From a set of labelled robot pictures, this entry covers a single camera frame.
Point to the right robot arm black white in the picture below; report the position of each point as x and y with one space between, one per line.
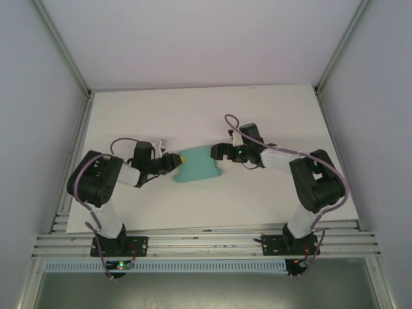
318 183

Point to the circuit board with green light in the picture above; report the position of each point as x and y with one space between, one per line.
120 265

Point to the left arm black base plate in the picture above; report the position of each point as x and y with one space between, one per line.
138 246

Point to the teal paper box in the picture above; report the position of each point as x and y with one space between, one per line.
198 164

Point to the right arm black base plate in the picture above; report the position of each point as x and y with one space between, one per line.
273 246

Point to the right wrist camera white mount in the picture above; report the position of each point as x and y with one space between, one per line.
236 138

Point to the small circuit board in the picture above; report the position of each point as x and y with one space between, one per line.
303 263

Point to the aluminium rail beam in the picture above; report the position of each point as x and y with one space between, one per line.
206 246

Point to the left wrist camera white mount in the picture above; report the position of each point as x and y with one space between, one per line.
161 145

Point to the aluminium table side rail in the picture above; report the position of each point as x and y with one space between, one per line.
84 119
331 135

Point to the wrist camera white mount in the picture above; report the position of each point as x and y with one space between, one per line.
161 145
236 138

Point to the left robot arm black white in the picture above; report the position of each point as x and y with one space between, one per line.
96 183

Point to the aluminium corner post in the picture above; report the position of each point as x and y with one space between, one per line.
341 42
61 42

